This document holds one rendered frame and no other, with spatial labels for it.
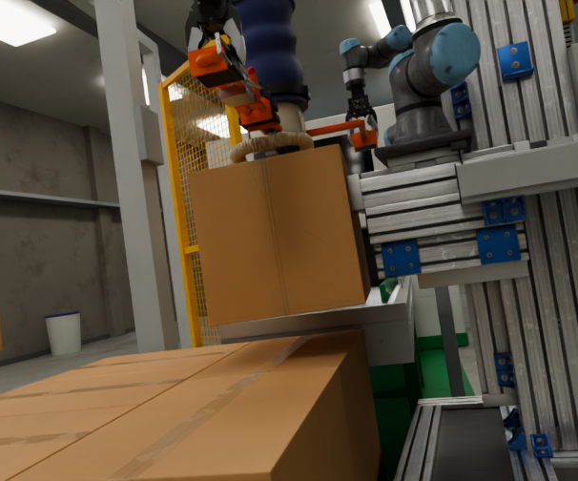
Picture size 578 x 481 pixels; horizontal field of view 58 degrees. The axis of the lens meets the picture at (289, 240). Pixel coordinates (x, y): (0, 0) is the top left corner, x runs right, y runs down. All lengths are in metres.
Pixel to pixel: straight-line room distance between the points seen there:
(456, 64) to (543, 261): 0.57
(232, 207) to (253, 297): 0.23
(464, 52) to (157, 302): 2.10
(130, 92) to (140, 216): 0.68
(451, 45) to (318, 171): 0.41
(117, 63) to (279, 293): 2.12
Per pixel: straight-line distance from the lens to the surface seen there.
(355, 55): 1.96
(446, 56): 1.24
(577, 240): 1.51
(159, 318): 2.89
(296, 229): 1.30
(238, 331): 2.00
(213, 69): 1.06
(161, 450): 0.85
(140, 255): 2.92
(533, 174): 1.19
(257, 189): 1.33
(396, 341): 1.90
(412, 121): 1.33
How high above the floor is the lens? 0.78
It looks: 3 degrees up
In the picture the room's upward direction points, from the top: 8 degrees counter-clockwise
